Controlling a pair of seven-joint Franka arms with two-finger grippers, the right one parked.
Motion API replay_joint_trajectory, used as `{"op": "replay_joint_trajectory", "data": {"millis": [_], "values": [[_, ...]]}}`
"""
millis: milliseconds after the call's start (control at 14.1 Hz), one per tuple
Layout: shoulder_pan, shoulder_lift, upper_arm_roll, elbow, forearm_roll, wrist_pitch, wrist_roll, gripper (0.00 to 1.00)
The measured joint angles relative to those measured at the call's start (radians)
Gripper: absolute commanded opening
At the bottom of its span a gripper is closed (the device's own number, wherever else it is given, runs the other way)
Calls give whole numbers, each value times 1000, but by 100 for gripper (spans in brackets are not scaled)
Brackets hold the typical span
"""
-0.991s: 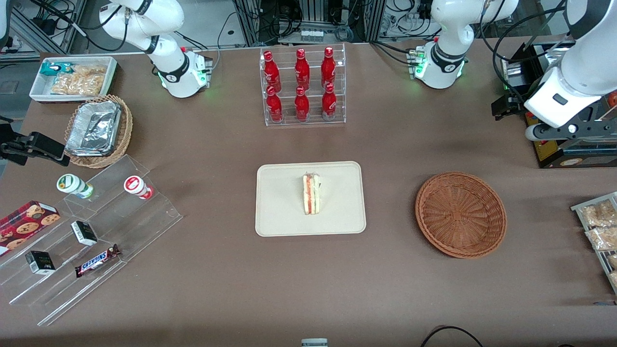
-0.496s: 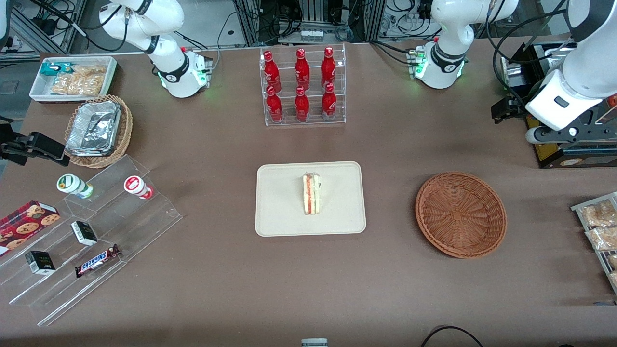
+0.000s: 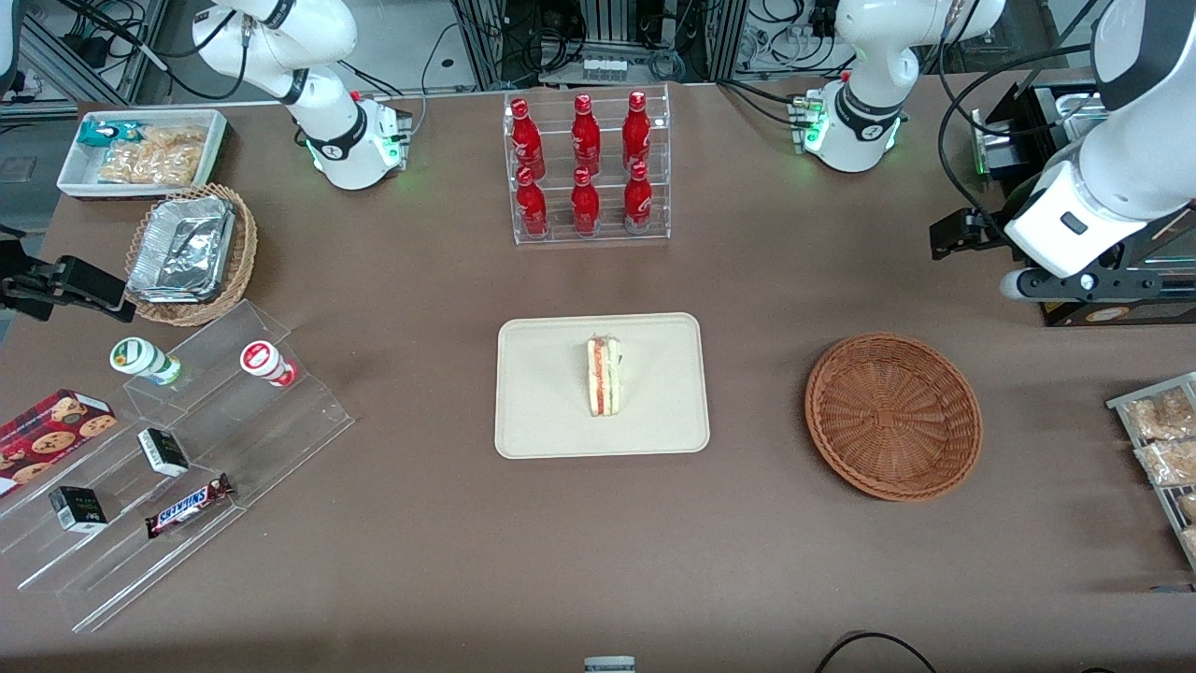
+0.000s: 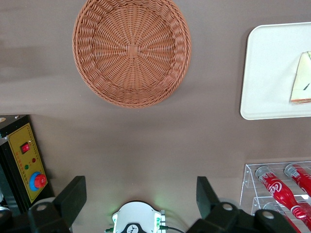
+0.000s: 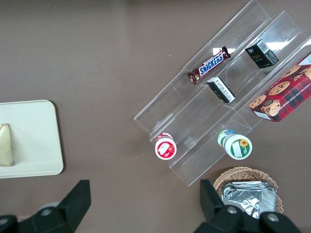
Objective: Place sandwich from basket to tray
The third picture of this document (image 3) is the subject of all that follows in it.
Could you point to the red soda bottle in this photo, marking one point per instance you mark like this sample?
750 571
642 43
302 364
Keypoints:
585 206
527 140
586 136
532 206
638 201
636 133

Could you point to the white rectangular snack bin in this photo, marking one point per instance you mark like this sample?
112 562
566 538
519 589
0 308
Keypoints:
75 178

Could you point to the clear acrylic bottle rack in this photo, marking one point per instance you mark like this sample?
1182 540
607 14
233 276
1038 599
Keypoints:
607 236

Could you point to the beige plastic tray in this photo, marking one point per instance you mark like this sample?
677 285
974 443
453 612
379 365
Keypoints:
542 393

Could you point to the green lid yogurt cup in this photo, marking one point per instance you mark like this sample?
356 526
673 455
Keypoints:
140 357

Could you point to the light oval wicker basket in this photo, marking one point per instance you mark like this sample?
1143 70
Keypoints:
245 248

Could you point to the white power strip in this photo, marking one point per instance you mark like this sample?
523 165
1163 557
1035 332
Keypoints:
604 68

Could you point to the brown round wicker basket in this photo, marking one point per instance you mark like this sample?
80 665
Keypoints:
892 416

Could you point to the small black carton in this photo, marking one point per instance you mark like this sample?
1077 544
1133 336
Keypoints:
78 509
163 452

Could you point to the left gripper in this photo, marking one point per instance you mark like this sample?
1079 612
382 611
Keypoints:
1014 200

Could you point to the grey white device edge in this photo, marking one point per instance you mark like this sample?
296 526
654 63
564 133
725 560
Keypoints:
609 665

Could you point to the clear acrylic tiered stand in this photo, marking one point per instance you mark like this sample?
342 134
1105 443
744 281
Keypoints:
280 430

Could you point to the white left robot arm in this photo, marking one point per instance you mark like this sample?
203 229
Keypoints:
874 56

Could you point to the red plaid cookie box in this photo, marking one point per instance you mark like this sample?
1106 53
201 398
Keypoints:
51 435

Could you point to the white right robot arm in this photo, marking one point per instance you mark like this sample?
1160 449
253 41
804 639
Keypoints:
327 121

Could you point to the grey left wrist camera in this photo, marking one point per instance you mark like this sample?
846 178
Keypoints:
1014 286

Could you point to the grey snack display tray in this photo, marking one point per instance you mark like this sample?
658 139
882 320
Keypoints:
1121 404

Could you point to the stack of foil trays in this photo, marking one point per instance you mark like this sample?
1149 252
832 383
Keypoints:
182 248

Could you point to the red lid yogurt cup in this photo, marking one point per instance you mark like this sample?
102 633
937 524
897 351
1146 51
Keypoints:
263 360

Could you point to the Snickers chocolate bar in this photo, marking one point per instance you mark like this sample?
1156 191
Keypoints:
187 507

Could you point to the triangle sandwich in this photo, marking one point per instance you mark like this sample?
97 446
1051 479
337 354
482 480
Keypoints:
605 376

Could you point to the black appliance with foil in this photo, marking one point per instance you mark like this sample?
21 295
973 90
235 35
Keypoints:
1032 140

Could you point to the clear packet of snacks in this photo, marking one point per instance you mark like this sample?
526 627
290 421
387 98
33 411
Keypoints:
1168 463
1159 416
1188 507
1190 542

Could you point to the green snack packet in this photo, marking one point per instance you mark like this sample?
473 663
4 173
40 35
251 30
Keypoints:
103 134

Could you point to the clear bag of crackers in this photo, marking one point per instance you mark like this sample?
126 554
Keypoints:
154 157

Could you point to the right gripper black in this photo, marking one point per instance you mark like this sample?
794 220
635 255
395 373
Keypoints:
21 283

